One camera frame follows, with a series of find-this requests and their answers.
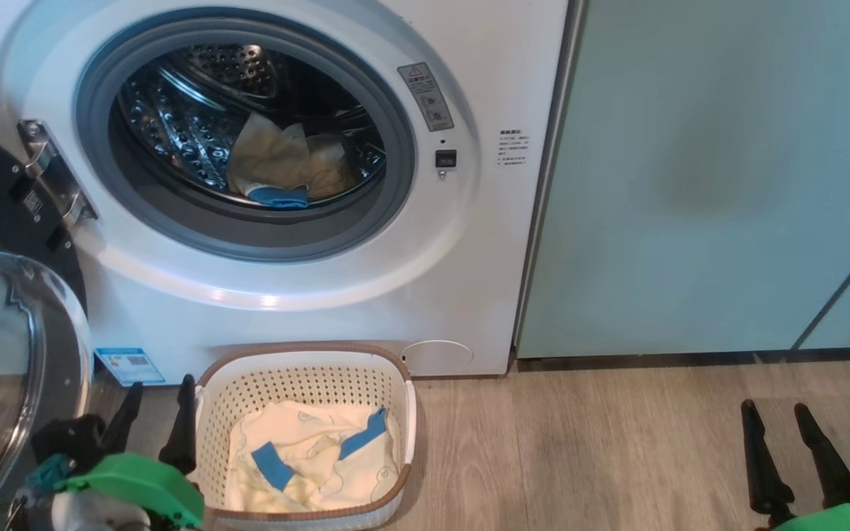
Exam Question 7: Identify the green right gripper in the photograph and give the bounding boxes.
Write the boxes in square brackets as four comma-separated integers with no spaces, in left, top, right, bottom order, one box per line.
[740,399,850,531]

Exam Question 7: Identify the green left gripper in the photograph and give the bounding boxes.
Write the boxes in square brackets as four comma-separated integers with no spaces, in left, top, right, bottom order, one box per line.
[56,374,205,529]

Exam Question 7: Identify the pale yellow garment blue patches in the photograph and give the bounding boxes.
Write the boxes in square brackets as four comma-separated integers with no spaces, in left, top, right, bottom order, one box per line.
[227,112,358,209]
[227,400,402,513]

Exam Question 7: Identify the white front-load washing machine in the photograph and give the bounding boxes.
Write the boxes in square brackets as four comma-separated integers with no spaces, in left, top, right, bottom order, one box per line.
[0,0,570,386]

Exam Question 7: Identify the metal door hinge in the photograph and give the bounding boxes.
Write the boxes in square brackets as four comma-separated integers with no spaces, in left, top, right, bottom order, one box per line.
[18,120,97,229]

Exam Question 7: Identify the stainless steel washing machine drum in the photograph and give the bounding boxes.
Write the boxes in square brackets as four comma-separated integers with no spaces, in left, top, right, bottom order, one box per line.
[117,44,387,207]

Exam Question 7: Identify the blue energy label sticker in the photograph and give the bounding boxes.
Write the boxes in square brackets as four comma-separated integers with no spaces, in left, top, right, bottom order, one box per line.
[94,347,165,386]

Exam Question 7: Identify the dark cabinet plinth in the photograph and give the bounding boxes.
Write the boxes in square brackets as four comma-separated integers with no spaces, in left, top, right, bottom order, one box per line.
[516,348,850,372]

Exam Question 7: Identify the white perforated laundry basket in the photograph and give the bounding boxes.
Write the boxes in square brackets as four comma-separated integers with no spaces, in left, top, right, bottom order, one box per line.
[190,341,417,531]

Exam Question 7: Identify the round white filter cover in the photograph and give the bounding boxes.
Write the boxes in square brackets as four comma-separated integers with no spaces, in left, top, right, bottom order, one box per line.
[401,340,474,377]

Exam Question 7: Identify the grey warning sticker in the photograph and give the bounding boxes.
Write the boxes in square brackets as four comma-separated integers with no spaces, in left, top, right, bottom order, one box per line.
[398,62,455,133]

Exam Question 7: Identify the printed instruction text sticker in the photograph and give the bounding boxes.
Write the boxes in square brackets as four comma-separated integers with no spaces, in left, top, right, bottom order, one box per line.
[497,129,531,167]

